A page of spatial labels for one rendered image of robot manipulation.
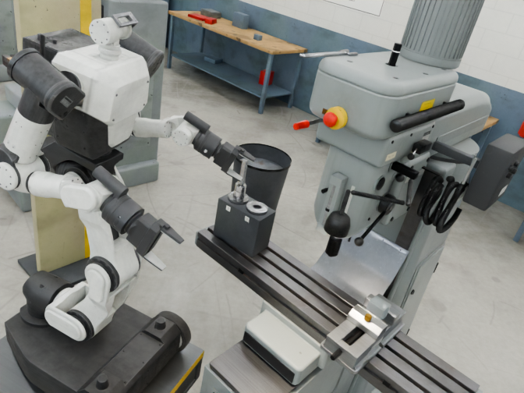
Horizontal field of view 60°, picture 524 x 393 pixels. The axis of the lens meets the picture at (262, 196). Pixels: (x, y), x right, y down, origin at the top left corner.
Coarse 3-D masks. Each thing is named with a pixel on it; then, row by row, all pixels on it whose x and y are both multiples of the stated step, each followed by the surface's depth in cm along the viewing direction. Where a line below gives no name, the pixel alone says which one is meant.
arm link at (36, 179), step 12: (24, 168) 123; (36, 168) 127; (48, 168) 131; (24, 180) 123; (36, 180) 122; (48, 180) 122; (60, 180) 121; (24, 192) 126; (36, 192) 123; (48, 192) 122
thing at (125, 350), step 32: (32, 288) 187; (64, 288) 190; (32, 320) 190; (128, 320) 202; (160, 320) 195; (32, 352) 180; (64, 352) 182; (96, 352) 185; (128, 352) 185; (160, 352) 189; (64, 384) 171; (96, 384) 167; (128, 384) 173
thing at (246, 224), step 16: (224, 208) 190; (240, 208) 185; (256, 208) 188; (224, 224) 192; (240, 224) 187; (256, 224) 182; (272, 224) 191; (224, 240) 196; (240, 240) 190; (256, 240) 185
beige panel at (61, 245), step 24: (24, 0) 210; (48, 0) 218; (72, 0) 226; (96, 0) 235; (24, 24) 215; (48, 24) 223; (72, 24) 231; (48, 216) 274; (72, 216) 287; (48, 240) 282; (72, 240) 296; (24, 264) 296; (48, 264) 291; (72, 264) 304
